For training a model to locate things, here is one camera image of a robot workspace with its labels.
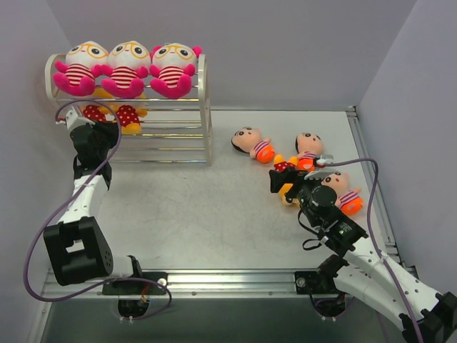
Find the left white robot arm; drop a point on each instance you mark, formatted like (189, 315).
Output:
(77, 248)

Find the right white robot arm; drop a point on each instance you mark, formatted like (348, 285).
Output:
(359, 268)

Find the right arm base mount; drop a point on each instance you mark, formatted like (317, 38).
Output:
(320, 280)

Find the yellow bear plush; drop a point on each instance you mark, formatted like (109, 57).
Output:
(280, 164)
(129, 113)
(93, 111)

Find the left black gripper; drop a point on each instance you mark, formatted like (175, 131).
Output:
(103, 130)

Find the pink plush with glasses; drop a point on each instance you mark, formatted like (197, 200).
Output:
(77, 74)

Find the aluminium front rail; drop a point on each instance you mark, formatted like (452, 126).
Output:
(244, 282)

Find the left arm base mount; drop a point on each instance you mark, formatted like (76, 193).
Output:
(128, 278)

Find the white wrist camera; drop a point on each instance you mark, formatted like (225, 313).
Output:
(321, 166)
(73, 120)

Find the peach boy plush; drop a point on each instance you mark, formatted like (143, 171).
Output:
(249, 140)
(349, 200)
(309, 147)

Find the peach boy plush right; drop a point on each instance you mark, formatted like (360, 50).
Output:
(349, 200)

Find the cream two-tier shelf rack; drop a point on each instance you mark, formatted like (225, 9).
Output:
(175, 131)

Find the peach boy plush middle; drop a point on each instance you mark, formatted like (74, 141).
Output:
(309, 147)

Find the peach boy plush left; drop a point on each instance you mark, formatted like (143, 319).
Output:
(249, 140)

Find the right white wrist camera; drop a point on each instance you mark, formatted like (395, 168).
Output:
(321, 166)

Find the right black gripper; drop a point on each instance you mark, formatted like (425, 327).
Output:
(290, 184)

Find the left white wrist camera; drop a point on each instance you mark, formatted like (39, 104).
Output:
(73, 120)

